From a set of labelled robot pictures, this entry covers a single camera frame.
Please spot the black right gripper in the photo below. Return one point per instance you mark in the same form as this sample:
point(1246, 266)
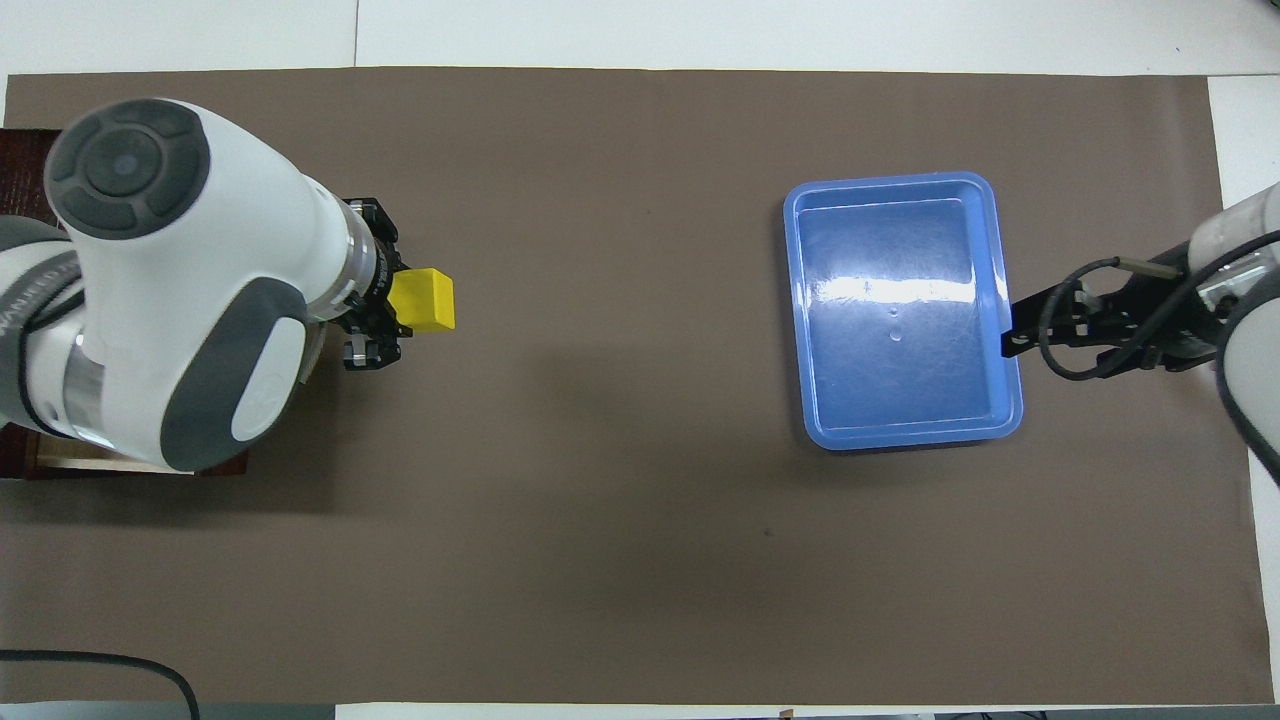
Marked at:
point(1160, 320)

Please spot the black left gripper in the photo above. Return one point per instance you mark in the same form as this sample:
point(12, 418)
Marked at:
point(372, 290)

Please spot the yellow cube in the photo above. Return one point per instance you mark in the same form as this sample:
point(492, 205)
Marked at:
point(425, 300)

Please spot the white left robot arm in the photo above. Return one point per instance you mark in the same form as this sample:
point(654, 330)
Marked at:
point(200, 260)

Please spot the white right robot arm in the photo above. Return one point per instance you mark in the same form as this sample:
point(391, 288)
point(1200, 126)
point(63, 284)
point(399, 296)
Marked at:
point(1255, 400)

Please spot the blue plastic tray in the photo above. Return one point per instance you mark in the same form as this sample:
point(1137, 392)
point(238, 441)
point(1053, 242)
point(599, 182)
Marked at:
point(900, 310)

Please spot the brown table mat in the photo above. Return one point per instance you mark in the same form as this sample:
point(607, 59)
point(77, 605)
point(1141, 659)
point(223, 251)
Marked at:
point(620, 500)

